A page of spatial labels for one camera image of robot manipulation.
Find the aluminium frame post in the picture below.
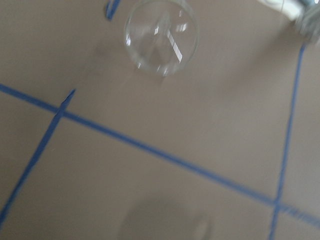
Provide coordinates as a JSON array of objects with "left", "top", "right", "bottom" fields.
[{"left": 295, "top": 0, "right": 320, "bottom": 44}]

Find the clear glass funnel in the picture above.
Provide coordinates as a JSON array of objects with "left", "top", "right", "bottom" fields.
[{"left": 123, "top": 0, "right": 199, "bottom": 77}]

